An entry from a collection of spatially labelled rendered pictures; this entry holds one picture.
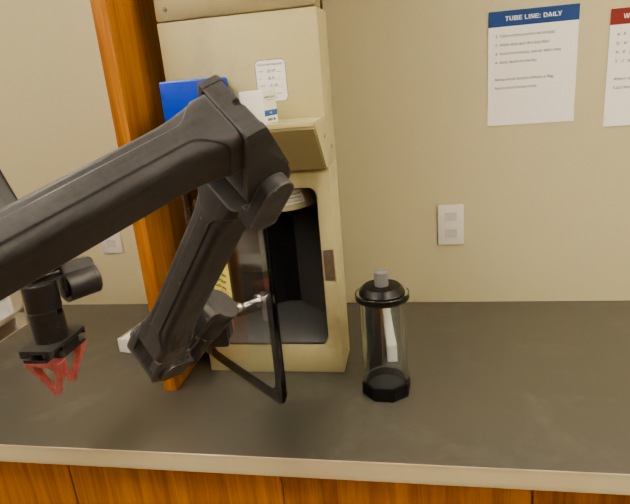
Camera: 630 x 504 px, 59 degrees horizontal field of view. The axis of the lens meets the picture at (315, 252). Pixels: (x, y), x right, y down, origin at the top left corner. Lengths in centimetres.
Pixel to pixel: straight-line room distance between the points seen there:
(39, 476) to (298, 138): 88
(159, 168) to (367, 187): 114
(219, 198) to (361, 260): 107
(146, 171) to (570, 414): 94
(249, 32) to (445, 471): 88
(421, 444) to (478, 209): 74
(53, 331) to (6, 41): 109
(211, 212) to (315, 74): 56
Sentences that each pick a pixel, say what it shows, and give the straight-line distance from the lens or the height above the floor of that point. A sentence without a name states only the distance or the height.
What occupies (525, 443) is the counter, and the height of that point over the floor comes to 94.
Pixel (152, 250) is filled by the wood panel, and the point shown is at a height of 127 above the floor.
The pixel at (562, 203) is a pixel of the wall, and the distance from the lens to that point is 162.
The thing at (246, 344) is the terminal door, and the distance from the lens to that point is 114.
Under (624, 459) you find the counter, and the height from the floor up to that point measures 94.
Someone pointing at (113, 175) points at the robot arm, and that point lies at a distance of 48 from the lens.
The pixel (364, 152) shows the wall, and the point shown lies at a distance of 156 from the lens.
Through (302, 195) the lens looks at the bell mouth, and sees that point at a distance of 121.
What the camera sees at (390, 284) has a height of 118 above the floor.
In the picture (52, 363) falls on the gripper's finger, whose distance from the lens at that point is 105.
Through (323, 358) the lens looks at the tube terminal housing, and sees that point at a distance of 128.
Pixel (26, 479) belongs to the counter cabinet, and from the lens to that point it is 140.
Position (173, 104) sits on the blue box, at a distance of 109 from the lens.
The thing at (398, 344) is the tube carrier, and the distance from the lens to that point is 113.
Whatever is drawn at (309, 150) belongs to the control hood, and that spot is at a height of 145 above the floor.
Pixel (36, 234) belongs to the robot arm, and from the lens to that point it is 47.
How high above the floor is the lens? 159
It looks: 18 degrees down
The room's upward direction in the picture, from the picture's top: 5 degrees counter-clockwise
